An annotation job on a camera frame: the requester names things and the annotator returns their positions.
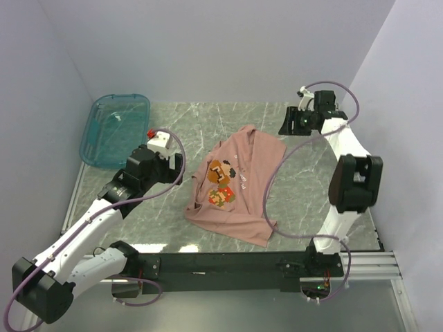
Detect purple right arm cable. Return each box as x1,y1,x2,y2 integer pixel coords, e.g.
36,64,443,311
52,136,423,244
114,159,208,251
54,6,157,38
262,80,361,302

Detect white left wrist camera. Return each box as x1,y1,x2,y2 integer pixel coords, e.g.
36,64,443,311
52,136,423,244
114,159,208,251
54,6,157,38
147,129,173,159

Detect aluminium frame rail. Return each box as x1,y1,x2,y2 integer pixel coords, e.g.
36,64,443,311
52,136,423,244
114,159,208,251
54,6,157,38
82,251,404,283

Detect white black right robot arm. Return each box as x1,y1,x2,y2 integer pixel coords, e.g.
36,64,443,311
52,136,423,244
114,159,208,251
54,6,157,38
278,86,383,276

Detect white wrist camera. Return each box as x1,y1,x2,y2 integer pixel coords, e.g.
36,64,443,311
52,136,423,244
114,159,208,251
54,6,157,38
147,129,173,159
297,86,314,111

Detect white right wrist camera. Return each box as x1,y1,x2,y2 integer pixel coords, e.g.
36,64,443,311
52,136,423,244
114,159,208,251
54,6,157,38
297,86,314,111

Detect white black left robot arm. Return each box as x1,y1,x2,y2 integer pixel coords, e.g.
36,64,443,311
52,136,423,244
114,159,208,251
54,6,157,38
12,145,186,324

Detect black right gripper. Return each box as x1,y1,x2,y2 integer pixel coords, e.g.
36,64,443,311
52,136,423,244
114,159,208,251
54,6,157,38
278,107,316,137

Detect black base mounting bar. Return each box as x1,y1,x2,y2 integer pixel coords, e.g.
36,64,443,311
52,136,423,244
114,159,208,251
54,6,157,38
136,249,344,293

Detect pink printed t-shirt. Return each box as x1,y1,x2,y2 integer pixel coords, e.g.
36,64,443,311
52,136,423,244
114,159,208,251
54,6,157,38
184,124,286,247

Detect teal transparent plastic basket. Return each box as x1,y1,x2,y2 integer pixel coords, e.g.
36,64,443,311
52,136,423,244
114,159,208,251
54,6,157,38
79,93,150,169

